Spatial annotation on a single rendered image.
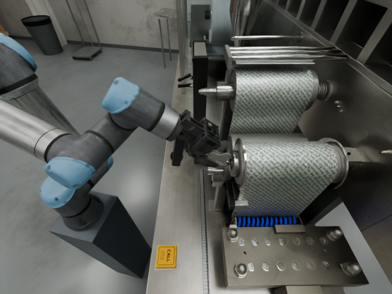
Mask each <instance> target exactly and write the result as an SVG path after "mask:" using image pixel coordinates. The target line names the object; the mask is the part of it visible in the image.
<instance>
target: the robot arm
mask: <svg viewBox="0 0 392 294"><path fill-rule="evenodd" d="M36 69H37V65H36V63H35V60H34V59H33V57H32V56H31V55H30V54H29V53H28V51H27V50H26V49H25V48H24V47H22V46H21V45H20V44H19V43H18V42H17V41H15V40H14V39H12V38H10V37H8V36H7V35H5V34H2V33H0V139H1V140H3V141H5V142H7V143H9V144H11V145H13V146H15V147H17V148H18V149H20V150H22V151H24V152H26V153H28V154H30V155H32V156H34V157H36V158H38V159H40V160H42V161H44V162H46V163H48V164H47V165H46V166H45V168H44V170H45V172H46V173H47V174H48V175H49V176H48V177H47V178H46V179H45V180H44V182H43V183H42V185H41V188H40V197H41V199H42V200H43V201H44V202H45V204H46V205H47V206H48V207H50V208H52V209H53V210H55V211H56V212H58V213H59V214H60V215H62V218H63V221H64V223H65V225H66V226H67V227H68V228H70V229H71V230H75V231H80V230H85V229H87V228H89V227H91V226H93V225H94V224H95V223H96V222H97V221H98V220H99V219H100V217H101V215H102V213H103V209H104V205H103V202H102V200H101V199H100V198H99V197H98V196H96V195H93V194H91V193H89V192H90V190H91V189H92V188H93V187H94V186H95V185H96V184H97V183H98V182H99V180H100V179H101V178H102V177H103V176H104V175H105V174H106V173H107V172H108V171H109V169H110V167H111V166H112V165H113V158H112V156H111V155H112V154H113V153H114V152H115V151H116V150H117V149H118V148H119V147H120V146H121V145H122V144H123V143H124V141H126V140H127V139H128V138H129V137H130V135H131V134H132V133H133V132H134V131H135V130H136V129H137V128H138V127H141V128H143V129H145V130H147V131H148V132H150V133H152V134H154V135H156V136H158V137H160V138H162V139H166V140H168V141H170V142H172V141H174V146H173V151H172V153H171V155H170V158H171V160H172V163H171V165H172V166H180V163H181V161H182V159H183V150H184V149H185V151H186V152H187V153H188V155H189V156H191V157H192V158H193V159H195V161H197V162H199V163H200V164H202V165H203V166H205V167H213V168H215V167H228V166H229V165H230V164H229V163H227V161H228V160H229V158H230V157H231V154H230V153H223V152H224V150H225V149H226V148H227V147H228V145H229V143H228V141H222V142H221V141H220V136H219V129H218V128H219V127H218V126H217V125H216V124H214V123H213V122H211V121H209V120H208V119H207V118H205V117H204V118H203V119H202V120H201V121H200V122H199V121H197V120H195V119H194V118H192V117H191V116H190V111H188V110H187V109H185V110H184V111H183V112H182V114H179V112H178V111H176V110H175V109H173V108H171V107H170V106H168V105H166V104H165V103H164V102H162V101H160V100H159V99H157V98H155V97H154V96H152V95H151V94H149V93H148V92H146V91H144V90H143V89H141V88H140V87H139V86H138V85H136V84H133V83H131V82H129V81H128V80H126V79H124V78H122V77H117V78H115V80H114V82H113V83H112V85H111V87H110V88H109V90H108V92H107V94H106V96H105V98H104V100H103V102H102V106H103V108H104V109H106V110H108V113H107V114H106V115H105V116H104V117H103V118H101V119H100V120H99V121H98V122H97V123H95V124H94V125H93V126H92V127H91V128H89V129H88V130H87V131H86V132H84V133H83V134H82V135H81V134H80V133H79V132H78V131H77V130H76V128H75V127H74V126H73V125H72V124H71V123H70V122H69V120H68V119H67V118H66V117H65V116H64V115H63V114H62V113H61V111H60V110H59V109H58V108H57V106H56V105H55V104H54V103H53V102H52V101H51V100H50V98H49V97H48V96H47V95H46V94H45V93H44V92H43V91H42V89H41V88H40V87H39V84H38V83H39V77H38V76H37V75H36V74H35V73H34V72H35V71H36ZM1 98H3V99H8V100H9V101H10V102H11V103H12V104H11V103H9V102H7V101H5V100H3V99H1ZM206 154H207V155H206Z"/></svg>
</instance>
